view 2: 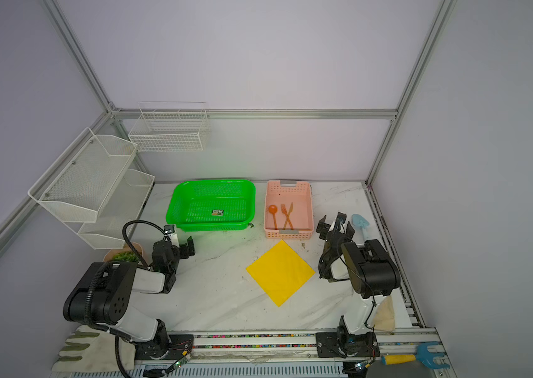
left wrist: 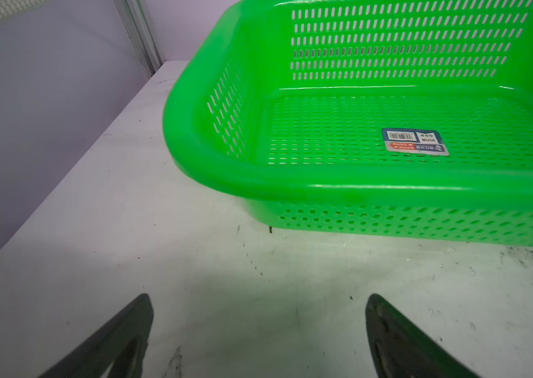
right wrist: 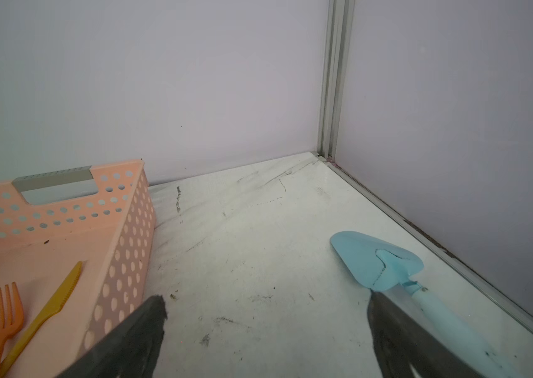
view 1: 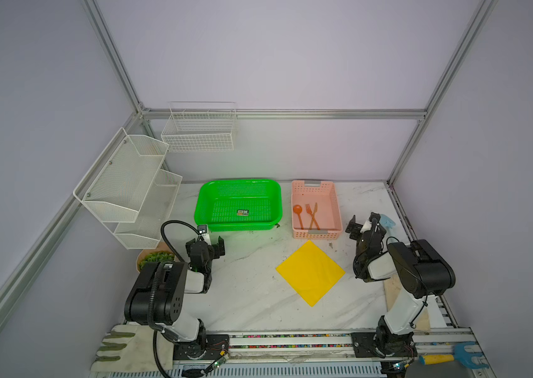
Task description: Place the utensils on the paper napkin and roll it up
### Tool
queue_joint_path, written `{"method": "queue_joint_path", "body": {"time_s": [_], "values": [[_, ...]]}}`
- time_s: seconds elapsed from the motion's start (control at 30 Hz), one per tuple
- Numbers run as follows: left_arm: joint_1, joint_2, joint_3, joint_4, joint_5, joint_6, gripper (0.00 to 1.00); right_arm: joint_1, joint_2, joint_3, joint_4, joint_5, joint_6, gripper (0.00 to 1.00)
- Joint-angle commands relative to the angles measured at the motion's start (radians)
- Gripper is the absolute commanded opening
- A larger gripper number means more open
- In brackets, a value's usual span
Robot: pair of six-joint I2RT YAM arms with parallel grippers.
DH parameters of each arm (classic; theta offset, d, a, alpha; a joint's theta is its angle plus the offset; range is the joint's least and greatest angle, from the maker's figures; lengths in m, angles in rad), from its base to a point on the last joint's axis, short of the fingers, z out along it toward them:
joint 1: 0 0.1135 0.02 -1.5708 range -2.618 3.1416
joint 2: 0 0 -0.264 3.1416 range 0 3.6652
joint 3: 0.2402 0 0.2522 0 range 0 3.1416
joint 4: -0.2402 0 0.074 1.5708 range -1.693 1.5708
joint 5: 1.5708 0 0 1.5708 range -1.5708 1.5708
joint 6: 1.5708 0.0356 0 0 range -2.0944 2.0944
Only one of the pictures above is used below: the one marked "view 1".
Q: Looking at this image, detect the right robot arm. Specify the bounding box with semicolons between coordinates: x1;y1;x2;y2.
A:
345;213;456;358

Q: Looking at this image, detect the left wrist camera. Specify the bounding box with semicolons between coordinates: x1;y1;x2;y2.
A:
197;225;211;245

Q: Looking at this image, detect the white wire basket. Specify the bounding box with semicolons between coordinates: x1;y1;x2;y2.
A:
161;102;238;153

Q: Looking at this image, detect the blue yellow hand rake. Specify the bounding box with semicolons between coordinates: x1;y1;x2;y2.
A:
419;342;489;369

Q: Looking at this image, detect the green plastic basket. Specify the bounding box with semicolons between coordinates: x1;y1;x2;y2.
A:
194;179;283;232

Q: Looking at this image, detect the pink plastic basket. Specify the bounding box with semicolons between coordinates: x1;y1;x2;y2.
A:
291;180;343;240

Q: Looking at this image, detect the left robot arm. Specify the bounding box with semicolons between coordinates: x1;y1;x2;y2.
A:
124;238;230;360

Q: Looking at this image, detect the yellow paper napkin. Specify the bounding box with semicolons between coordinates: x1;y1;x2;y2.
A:
276;240;345;307

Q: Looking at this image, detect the orange plastic spoon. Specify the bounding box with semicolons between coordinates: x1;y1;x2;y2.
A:
292;205;303;229

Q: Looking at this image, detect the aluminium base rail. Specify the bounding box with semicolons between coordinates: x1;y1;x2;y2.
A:
91;328;496;378

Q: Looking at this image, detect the orange plastic fork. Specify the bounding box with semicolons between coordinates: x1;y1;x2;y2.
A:
305;203;321;231

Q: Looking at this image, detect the green-striped white glove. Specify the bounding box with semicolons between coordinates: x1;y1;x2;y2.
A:
90;324;159;373

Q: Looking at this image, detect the light blue garden trowel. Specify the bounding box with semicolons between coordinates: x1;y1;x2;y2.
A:
379;214;396;230

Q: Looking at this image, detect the white mesh two-tier shelf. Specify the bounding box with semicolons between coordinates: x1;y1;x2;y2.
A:
73;129;182;250

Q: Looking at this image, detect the beige work glove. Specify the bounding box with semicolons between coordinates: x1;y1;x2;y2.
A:
384;274;431;333

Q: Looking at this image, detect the potted green succulent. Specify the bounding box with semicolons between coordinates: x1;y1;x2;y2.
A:
137;250;175;272

